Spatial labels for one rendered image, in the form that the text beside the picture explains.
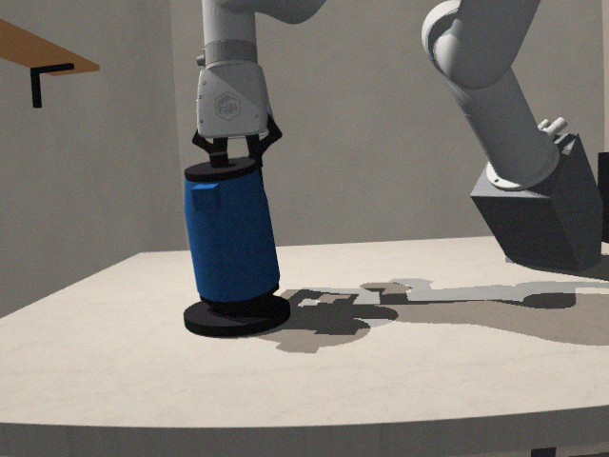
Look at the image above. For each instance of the blue kettle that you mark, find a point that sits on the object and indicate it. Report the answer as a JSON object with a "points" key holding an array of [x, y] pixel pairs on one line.
{"points": [[230, 233]]}

